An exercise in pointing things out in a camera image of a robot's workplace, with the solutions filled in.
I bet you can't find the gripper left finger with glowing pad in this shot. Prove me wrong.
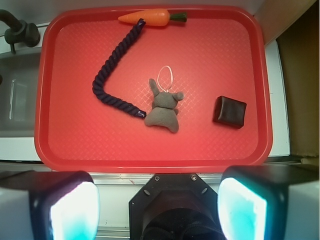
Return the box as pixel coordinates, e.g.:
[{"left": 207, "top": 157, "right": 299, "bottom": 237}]
[{"left": 0, "top": 170, "right": 100, "bottom": 240}]

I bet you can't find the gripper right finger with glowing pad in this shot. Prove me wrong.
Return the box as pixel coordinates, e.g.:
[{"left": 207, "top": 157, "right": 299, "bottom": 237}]
[{"left": 217, "top": 164, "right": 320, "bottom": 240}]

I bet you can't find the dark brown rectangular block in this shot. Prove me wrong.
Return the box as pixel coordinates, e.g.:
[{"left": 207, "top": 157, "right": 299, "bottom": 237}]
[{"left": 213, "top": 95, "right": 247, "bottom": 129}]

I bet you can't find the stainless steel sink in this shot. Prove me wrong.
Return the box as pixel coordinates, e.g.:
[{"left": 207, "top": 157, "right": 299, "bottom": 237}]
[{"left": 0, "top": 47, "right": 41, "bottom": 138}]

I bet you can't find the grey plush bunny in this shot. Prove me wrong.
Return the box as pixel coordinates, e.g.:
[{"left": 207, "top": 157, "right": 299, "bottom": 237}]
[{"left": 144, "top": 65, "right": 184, "bottom": 134}]

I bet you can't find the dark metal faucet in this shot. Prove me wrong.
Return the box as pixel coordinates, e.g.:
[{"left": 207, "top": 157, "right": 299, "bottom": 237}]
[{"left": 0, "top": 9, "right": 41, "bottom": 54}]

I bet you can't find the orange toy carrot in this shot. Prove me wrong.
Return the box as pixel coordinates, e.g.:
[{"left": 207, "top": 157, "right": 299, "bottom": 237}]
[{"left": 118, "top": 8, "right": 188, "bottom": 27}]

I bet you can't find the dark blue twisted rope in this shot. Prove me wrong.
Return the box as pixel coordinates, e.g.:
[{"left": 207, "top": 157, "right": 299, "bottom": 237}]
[{"left": 92, "top": 18, "right": 147, "bottom": 120}]

